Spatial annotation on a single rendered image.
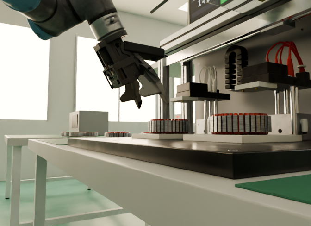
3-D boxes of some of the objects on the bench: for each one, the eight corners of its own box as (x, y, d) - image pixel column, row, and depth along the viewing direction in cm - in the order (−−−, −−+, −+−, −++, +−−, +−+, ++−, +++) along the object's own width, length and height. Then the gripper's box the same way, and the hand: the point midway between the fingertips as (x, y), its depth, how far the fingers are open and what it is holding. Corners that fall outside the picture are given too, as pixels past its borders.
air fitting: (306, 134, 52) (305, 118, 53) (300, 134, 53) (299, 118, 54) (309, 134, 53) (308, 118, 53) (303, 134, 54) (302, 118, 54)
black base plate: (233, 179, 22) (233, 151, 22) (67, 145, 77) (67, 137, 78) (437, 155, 45) (435, 141, 45) (196, 142, 101) (196, 136, 101)
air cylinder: (297, 140, 53) (295, 112, 53) (264, 139, 59) (264, 114, 60) (312, 140, 55) (311, 113, 56) (279, 139, 62) (278, 115, 62)
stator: (161, 134, 64) (161, 118, 64) (140, 133, 73) (140, 120, 74) (199, 133, 69) (198, 119, 69) (174, 133, 79) (174, 120, 79)
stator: (238, 134, 43) (237, 111, 43) (196, 134, 53) (196, 115, 53) (285, 134, 48) (284, 113, 48) (239, 134, 58) (239, 116, 58)
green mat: (58, 145, 78) (58, 144, 78) (35, 140, 131) (35, 139, 131) (271, 140, 124) (271, 140, 125) (190, 137, 177) (190, 137, 177)
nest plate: (241, 143, 40) (241, 134, 40) (183, 140, 53) (183, 134, 53) (302, 141, 47) (301, 134, 48) (237, 139, 60) (237, 134, 60)
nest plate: (158, 139, 61) (158, 134, 61) (131, 138, 74) (131, 133, 74) (209, 138, 68) (209, 133, 68) (176, 137, 81) (176, 133, 81)
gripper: (83, 54, 71) (117, 120, 75) (108, 29, 54) (152, 116, 58) (110, 43, 75) (141, 106, 79) (142, 16, 58) (180, 98, 62)
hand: (155, 105), depth 70 cm, fingers open, 14 cm apart
